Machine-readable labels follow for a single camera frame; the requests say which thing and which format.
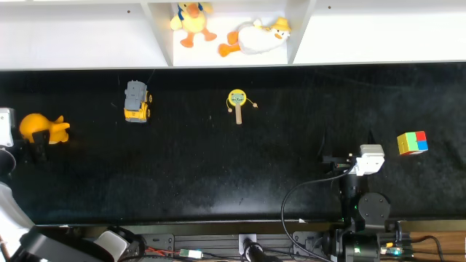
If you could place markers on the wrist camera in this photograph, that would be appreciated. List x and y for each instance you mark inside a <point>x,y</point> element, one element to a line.
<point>370,160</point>
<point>5,127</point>

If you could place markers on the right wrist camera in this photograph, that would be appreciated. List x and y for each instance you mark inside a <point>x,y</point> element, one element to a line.
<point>370,160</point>

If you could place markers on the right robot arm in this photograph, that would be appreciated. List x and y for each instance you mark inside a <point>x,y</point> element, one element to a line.
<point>373,209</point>

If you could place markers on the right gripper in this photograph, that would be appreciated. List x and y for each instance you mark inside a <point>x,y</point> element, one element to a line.
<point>338,163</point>

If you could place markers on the many-coloured puzzle cube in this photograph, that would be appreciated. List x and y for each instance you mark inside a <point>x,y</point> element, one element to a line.
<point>411,142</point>

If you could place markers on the yellow plush duck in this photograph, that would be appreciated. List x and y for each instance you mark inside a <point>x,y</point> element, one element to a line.
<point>193,22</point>

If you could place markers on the grey and yellow toy truck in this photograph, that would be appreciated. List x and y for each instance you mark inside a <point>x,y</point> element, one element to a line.
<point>135,102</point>

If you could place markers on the white plush duck with hat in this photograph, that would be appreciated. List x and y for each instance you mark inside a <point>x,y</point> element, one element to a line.
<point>258,38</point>

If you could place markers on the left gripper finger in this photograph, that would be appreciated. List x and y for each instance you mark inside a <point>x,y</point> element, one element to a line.
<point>40,138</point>

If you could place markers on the white shelf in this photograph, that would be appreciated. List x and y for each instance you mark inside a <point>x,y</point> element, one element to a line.
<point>73,40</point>

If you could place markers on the yellow rubber duck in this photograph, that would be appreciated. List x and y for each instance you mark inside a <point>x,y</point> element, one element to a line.
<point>31,123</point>

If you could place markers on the yellow rattle drum toy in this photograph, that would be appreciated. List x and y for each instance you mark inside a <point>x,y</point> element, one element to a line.
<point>237,99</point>

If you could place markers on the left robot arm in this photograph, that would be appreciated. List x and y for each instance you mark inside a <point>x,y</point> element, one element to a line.
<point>14,218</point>

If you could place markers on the mounting rail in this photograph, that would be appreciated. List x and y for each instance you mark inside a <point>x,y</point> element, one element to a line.
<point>218,244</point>

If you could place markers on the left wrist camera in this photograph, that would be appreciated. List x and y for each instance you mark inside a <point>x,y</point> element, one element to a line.
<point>5,127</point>

